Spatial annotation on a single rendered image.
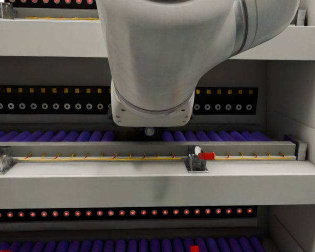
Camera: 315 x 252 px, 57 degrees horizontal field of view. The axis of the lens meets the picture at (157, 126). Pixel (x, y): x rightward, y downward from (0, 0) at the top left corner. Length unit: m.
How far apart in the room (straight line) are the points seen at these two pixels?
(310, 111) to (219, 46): 0.31
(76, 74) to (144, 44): 0.44
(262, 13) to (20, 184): 0.34
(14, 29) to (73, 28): 0.08
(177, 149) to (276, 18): 0.25
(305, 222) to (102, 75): 0.44
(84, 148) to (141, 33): 0.30
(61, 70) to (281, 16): 0.46
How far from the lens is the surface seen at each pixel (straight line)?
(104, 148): 0.43
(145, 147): 0.43
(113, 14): 0.16
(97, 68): 0.60
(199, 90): 0.56
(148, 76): 0.20
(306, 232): 0.53
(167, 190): 0.39
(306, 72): 0.51
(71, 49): 0.41
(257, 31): 0.23
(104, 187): 0.39
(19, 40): 0.43
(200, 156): 0.35
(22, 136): 0.53
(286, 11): 0.25
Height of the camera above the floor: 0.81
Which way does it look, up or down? 1 degrees up
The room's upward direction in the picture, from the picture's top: straight up
